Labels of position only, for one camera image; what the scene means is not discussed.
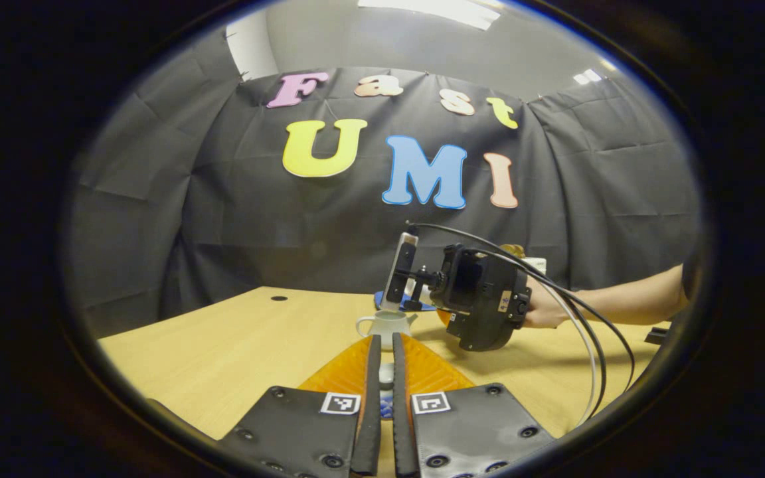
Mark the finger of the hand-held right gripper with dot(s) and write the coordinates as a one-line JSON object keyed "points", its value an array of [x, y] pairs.
{"points": [[444, 317]]}

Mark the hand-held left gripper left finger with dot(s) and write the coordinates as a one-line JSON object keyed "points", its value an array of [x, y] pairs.
{"points": [[372, 411]]}

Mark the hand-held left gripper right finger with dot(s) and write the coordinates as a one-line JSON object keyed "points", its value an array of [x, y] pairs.
{"points": [[401, 411]]}

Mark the white ceramic teacup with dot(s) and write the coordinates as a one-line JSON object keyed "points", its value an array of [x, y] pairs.
{"points": [[386, 326]]}

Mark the blue towel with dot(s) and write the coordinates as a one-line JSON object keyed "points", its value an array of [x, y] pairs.
{"points": [[430, 306]]}

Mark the white toaster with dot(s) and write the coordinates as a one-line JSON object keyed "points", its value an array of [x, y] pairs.
{"points": [[538, 265]]}

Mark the black backdrop cloth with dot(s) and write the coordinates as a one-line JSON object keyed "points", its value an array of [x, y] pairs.
{"points": [[289, 232]]}

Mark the small black block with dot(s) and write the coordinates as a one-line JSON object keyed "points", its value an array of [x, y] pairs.
{"points": [[658, 335]]}

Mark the person's dark shirt sleeve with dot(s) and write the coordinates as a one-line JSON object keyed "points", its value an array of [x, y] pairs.
{"points": [[691, 279]]}

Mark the small ceiling light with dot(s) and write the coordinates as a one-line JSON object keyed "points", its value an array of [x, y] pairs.
{"points": [[587, 76]]}

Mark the long ceiling light panel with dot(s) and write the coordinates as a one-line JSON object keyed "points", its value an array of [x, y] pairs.
{"points": [[429, 10]]}

